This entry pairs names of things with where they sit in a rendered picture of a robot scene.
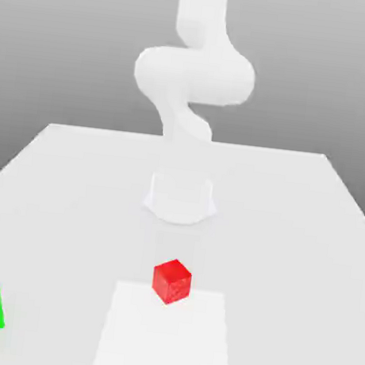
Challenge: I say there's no small red cube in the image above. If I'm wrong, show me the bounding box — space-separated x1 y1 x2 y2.
150 256 194 308

